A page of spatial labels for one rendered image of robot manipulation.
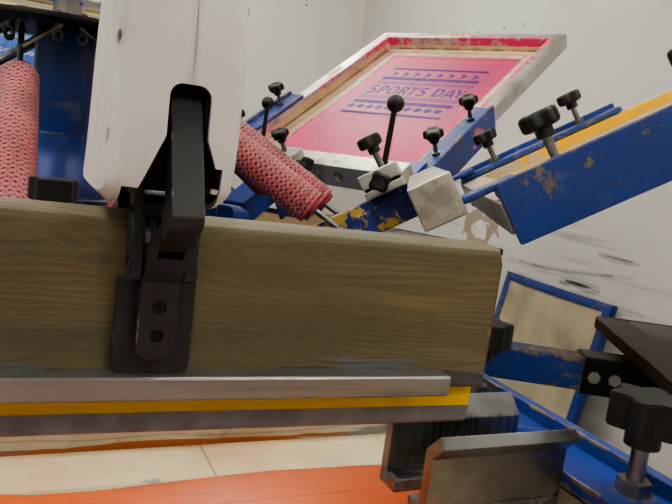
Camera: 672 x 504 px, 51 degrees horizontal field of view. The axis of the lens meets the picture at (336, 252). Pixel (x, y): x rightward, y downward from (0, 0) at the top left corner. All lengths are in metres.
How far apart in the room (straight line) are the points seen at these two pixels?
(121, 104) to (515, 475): 0.31
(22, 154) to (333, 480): 0.52
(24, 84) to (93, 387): 0.69
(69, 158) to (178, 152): 0.86
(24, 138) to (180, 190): 0.63
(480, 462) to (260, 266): 0.19
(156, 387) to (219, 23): 0.15
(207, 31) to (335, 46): 4.61
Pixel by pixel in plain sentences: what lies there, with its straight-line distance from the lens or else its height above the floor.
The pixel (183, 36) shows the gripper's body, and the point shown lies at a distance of 0.27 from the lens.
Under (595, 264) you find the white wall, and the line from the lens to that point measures 2.92.
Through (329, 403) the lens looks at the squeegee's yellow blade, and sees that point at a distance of 0.36.
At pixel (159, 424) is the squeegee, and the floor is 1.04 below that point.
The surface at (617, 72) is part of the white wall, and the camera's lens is 2.98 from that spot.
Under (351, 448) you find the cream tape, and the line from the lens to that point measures 0.56.
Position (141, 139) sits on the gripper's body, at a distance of 0.26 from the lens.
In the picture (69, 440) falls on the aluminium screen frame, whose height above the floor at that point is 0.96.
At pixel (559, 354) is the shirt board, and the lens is 1.08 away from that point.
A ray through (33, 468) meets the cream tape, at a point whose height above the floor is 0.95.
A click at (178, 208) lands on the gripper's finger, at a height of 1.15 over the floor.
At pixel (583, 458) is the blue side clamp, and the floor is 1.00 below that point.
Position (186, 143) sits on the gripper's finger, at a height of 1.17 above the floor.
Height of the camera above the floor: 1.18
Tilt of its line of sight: 8 degrees down
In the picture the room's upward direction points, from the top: 7 degrees clockwise
